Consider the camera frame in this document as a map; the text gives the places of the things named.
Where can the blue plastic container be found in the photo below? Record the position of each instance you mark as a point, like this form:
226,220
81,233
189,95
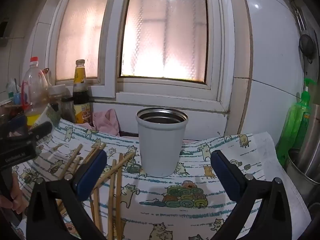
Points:
17,98

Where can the bunch of bamboo chopsticks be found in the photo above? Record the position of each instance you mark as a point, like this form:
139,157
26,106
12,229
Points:
117,180

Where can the white window frame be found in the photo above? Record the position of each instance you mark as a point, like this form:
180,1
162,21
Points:
110,42

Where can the small bottle brown cap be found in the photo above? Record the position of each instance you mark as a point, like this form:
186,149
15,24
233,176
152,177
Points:
47,76

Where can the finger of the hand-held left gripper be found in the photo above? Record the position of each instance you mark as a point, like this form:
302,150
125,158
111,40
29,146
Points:
41,130
15,126

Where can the white steel-lined cup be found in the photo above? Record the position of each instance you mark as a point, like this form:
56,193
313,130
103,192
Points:
161,145

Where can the pink cloth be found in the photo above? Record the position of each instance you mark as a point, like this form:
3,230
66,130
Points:
107,122

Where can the spice jar black lid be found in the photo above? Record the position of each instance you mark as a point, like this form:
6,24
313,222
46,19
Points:
67,111

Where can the clear plastic bottle red cap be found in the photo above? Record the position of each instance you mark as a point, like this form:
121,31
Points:
33,90

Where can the cat print cloth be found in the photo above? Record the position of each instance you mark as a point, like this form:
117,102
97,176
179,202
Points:
175,205

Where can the white green packet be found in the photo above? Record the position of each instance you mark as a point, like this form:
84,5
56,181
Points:
47,116

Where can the green dish soap bottle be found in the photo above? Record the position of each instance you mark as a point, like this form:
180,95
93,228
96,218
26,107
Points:
296,125

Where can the dark sauce bottle yellow label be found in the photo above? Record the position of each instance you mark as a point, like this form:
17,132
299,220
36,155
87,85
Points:
81,100

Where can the person's left hand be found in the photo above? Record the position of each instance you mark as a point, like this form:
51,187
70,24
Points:
17,200

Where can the stainless steel container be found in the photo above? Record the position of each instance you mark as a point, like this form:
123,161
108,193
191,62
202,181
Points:
311,135

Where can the clear glass jar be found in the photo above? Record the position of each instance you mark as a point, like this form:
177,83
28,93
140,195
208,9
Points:
58,93

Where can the black suction hook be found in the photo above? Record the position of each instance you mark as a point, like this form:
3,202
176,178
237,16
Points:
307,45

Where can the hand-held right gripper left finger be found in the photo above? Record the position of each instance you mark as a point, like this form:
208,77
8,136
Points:
93,172

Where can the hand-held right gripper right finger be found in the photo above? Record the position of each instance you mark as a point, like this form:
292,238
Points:
222,177

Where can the stainless steel pot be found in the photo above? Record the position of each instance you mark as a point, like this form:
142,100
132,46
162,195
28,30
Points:
296,165

